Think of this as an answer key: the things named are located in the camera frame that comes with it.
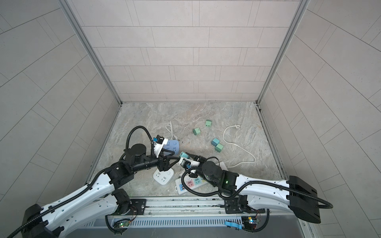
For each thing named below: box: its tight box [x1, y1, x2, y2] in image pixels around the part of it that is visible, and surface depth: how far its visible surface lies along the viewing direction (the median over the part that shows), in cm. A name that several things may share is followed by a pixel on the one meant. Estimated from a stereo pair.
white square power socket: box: [152, 168, 175, 185], surface depth 80 cm
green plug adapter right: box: [214, 143, 224, 153], surface depth 92 cm
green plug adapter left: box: [192, 127, 201, 136], surface depth 101 cm
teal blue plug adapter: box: [210, 137, 220, 147], surface depth 95 cm
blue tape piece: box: [224, 220, 243, 230], surface depth 67 cm
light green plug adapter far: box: [205, 119, 213, 127], surface depth 104 cm
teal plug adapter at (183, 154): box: [179, 151, 191, 160], surface depth 69 cm
